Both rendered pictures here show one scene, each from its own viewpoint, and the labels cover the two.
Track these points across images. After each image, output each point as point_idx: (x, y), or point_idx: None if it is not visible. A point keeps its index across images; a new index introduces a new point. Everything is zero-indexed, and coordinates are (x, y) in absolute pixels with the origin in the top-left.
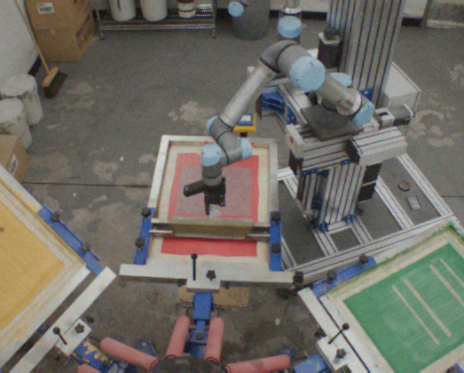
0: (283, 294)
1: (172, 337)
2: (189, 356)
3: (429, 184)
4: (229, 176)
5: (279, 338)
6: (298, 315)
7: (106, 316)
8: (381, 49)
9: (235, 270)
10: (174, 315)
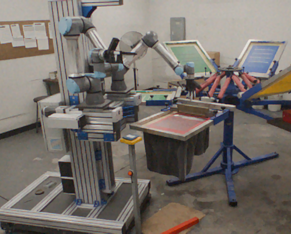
0: (151, 196)
1: (225, 86)
2: (224, 70)
3: (27, 186)
4: (166, 125)
5: (167, 189)
6: (151, 192)
7: (251, 221)
8: None
9: (193, 101)
10: (210, 210)
